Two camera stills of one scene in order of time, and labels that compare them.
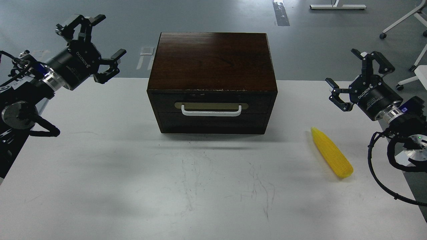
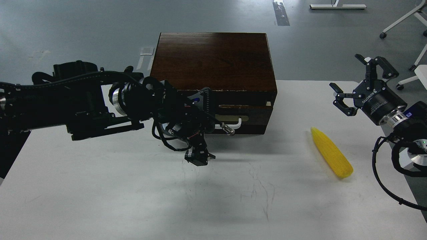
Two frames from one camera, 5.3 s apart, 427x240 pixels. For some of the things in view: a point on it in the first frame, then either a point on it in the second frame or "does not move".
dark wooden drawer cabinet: (212, 83) does not move
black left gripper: (74, 65) to (190, 119)
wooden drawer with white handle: (212, 104) to (244, 121)
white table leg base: (335, 6) does not move
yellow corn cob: (338, 160) does not move
